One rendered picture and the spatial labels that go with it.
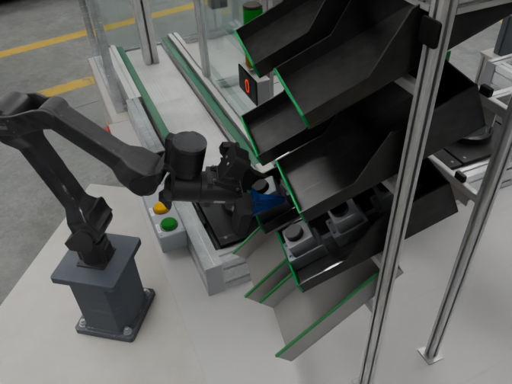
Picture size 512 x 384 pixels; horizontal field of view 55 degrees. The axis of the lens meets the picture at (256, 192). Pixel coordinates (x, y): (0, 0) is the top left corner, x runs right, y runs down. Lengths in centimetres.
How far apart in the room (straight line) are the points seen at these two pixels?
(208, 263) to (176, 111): 80
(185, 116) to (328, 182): 112
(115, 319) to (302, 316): 43
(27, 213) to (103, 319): 193
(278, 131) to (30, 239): 219
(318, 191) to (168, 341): 60
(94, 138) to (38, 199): 228
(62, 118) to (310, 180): 42
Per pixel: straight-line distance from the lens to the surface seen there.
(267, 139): 85
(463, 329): 125
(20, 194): 322
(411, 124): 64
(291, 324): 100
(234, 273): 122
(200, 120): 176
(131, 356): 119
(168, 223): 128
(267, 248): 110
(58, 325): 130
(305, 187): 75
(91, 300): 114
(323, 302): 96
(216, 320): 120
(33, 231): 293
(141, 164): 86
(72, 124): 87
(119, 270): 108
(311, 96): 65
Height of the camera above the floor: 184
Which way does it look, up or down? 40 degrees down
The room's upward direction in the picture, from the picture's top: 3 degrees counter-clockwise
